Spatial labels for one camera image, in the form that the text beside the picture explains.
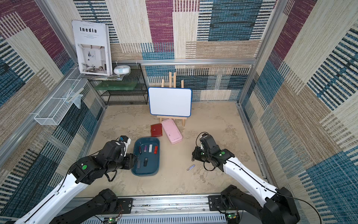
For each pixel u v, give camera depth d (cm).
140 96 119
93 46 77
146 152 92
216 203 74
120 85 100
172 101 94
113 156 53
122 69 87
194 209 73
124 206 73
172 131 100
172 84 91
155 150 94
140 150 92
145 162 89
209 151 62
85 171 45
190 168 85
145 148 94
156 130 102
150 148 94
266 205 40
